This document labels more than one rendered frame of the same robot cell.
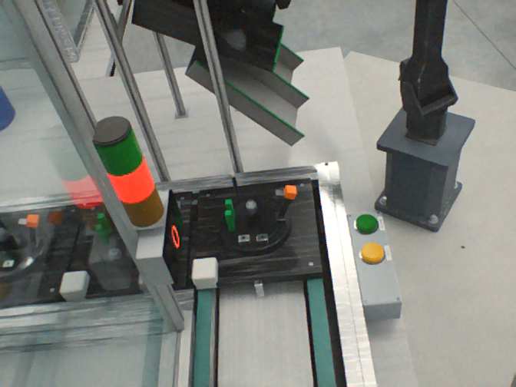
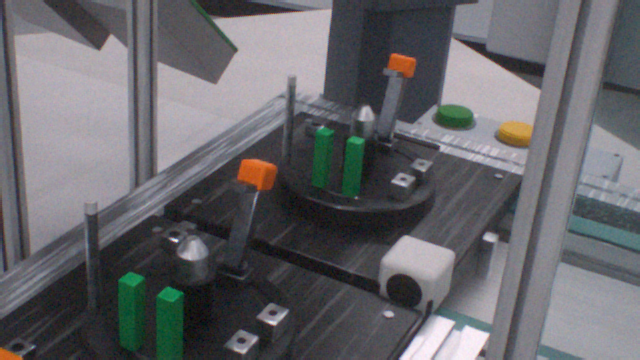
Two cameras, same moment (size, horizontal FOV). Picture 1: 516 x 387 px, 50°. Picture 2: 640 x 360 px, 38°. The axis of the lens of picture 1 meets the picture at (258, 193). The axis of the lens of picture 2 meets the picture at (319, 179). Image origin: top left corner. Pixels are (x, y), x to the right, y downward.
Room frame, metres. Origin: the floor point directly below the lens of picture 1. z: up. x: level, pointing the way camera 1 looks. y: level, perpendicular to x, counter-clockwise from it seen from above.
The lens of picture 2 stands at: (0.50, 0.72, 1.37)
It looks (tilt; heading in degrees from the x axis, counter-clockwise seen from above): 28 degrees down; 288
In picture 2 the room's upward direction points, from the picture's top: 5 degrees clockwise
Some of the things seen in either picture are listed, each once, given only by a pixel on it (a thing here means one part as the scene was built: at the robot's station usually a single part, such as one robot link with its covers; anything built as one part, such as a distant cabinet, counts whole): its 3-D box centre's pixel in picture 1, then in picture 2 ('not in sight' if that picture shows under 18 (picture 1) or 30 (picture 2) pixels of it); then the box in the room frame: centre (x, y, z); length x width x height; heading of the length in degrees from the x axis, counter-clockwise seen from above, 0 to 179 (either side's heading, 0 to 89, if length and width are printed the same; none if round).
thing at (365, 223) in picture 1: (366, 224); (454, 119); (0.66, -0.19, 0.96); 0.04 x 0.04 x 0.02
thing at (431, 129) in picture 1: (426, 119); not in sight; (0.78, -0.35, 1.09); 0.07 x 0.07 x 0.06; 48
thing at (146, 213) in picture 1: (141, 201); not in sight; (0.52, 0.16, 1.28); 0.05 x 0.05 x 0.05
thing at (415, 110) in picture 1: (427, 94); not in sight; (0.78, -0.34, 1.15); 0.09 x 0.07 x 0.06; 110
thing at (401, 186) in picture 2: (244, 239); (402, 186); (0.65, 0.04, 1.00); 0.02 x 0.01 x 0.02; 83
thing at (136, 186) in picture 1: (130, 176); not in sight; (0.52, 0.16, 1.33); 0.05 x 0.05 x 0.05
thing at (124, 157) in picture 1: (117, 147); not in sight; (0.52, 0.16, 1.38); 0.05 x 0.05 x 0.05
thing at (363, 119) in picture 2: (251, 205); (363, 119); (0.70, 0.02, 1.04); 0.02 x 0.02 x 0.03
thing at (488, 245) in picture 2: (259, 288); (486, 256); (0.57, 0.03, 0.95); 0.01 x 0.01 x 0.04; 83
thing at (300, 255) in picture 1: (256, 230); (354, 198); (0.70, 0.02, 0.96); 0.24 x 0.24 x 0.02; 83
